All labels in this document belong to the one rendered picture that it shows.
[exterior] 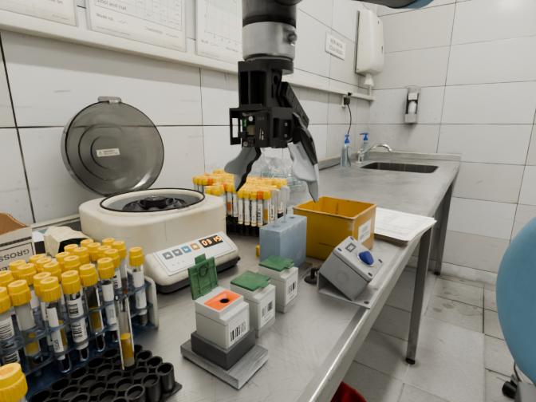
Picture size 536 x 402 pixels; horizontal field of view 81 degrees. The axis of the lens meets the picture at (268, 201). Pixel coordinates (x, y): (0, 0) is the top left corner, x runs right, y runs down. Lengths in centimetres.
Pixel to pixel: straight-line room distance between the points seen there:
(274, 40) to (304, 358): 40
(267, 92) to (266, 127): 5
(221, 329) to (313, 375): 11
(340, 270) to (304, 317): 9
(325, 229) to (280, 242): 14
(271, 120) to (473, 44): 234
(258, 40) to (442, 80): 228
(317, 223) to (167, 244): 28
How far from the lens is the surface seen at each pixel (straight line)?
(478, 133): 264
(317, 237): 64
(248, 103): 47
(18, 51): 85
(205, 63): 109
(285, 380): 39
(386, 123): 272
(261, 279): 43
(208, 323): 37
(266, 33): 46
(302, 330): 46
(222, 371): 38
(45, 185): 85
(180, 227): 58
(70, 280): 39
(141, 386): 37
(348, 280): 51
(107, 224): 58
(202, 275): 38
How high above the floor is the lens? 114
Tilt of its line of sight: 14 degrees down
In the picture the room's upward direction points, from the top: straight up
